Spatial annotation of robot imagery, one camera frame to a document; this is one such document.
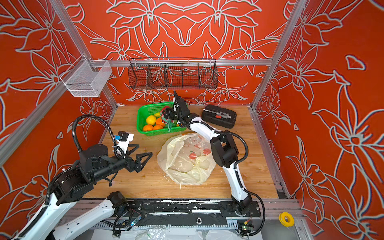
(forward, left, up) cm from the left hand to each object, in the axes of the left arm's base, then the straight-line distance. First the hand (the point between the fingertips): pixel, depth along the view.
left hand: (145, 149), depth 60 cm
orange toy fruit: (+29, +12, -24) cm, 39 cm away
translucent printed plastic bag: (+11, -16, -31) cm, 36 cm away
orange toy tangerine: (+30, +5, -25) cm, 39 cm away
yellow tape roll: (-17, -64, -30) cm, 73 cm away
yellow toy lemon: (+36, +12, -25) cm, 46 cm away
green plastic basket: (+47, +16, -25) cm, 55 cm away
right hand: (+34, 0, -12) cm, 36 cm away
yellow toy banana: (+44, +9, -28) cm, 53 cm away
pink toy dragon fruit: (+26, -4, -13) cm, 30 cm away
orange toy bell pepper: (+36, +6, -26) cm, 45 cm away
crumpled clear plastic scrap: (-26, -5, -32) cm, 41 cm away
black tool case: (+41, -37, -24) cm, 60 cm away
